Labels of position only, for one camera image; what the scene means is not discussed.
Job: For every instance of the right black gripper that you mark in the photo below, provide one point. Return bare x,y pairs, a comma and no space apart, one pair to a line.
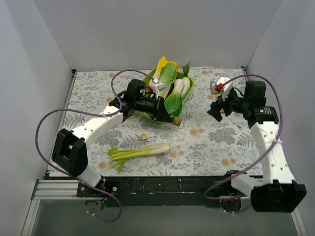
224,104

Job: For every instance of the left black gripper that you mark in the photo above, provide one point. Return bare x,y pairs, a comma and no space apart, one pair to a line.
159,108

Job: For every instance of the small brass padlock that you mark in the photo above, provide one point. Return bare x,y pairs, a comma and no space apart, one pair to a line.
177,121

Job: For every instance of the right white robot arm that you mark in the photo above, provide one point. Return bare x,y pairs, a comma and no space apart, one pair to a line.
278,190

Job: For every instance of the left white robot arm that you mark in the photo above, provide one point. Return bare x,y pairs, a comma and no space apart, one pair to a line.
70,149

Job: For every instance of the small brass padlock open shackle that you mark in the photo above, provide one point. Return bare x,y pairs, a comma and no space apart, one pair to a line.
147,139

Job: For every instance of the toy bok choy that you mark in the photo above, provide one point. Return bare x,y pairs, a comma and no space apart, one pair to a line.
181,86

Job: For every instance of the green plastic basket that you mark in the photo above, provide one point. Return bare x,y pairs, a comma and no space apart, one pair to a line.
179,75

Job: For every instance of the large toy napa cabbage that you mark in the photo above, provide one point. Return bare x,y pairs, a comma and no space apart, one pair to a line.
168,73

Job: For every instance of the toy leafy green sprig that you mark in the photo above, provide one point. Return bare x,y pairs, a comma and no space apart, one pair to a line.
186,69

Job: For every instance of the yellow toy cabbage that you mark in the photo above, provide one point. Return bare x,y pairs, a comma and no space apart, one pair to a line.
162,62

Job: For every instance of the toy celery stalk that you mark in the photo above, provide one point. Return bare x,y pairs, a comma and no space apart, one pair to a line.
121,156

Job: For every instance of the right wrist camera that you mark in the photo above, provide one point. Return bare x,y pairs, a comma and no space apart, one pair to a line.
223,86

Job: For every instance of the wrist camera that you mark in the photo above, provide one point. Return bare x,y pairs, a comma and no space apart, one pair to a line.
223,86
157,87

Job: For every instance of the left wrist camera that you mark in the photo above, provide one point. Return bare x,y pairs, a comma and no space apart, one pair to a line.
157,87

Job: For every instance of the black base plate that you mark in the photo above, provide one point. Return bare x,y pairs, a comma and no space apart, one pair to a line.
160,191

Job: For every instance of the aluminium frame rail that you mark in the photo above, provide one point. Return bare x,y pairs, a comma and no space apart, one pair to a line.
48,190

